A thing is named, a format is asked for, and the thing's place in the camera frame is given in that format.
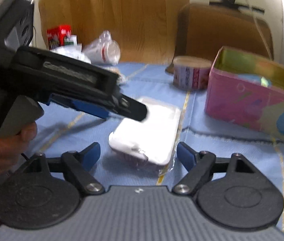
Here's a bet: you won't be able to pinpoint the blue quilted table cover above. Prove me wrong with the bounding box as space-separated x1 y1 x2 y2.
0 62 284 241

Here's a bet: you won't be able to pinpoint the bagged paper cups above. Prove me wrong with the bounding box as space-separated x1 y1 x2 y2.
82 31 121 65

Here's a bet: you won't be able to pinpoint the white wet wipes pack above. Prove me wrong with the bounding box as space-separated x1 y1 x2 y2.
50 44 91 64

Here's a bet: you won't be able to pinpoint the green white carton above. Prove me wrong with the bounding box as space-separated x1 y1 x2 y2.
64 35 77 46

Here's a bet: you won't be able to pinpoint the black tape cross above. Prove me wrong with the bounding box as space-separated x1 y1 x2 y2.
209 0 265 14

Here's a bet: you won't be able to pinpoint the wood pattern wall sheet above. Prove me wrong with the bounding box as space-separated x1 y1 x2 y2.
38 0 189 64

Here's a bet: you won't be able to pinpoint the red snack box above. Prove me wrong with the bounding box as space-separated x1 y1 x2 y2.
46 25 71 50

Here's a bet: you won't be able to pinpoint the person left hand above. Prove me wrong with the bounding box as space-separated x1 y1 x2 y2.
0 121 37 174

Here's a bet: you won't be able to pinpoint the blue glasses case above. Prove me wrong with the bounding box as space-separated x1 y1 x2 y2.
238 74 272 88

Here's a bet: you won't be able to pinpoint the peanut can with lid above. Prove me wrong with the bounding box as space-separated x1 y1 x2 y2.
173 56 212 91

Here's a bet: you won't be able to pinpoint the white packet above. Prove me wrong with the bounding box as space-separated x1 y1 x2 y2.
109 97 182 173

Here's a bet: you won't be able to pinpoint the pink macaron tin box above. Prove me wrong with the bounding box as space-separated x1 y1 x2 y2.
205 47 284 141

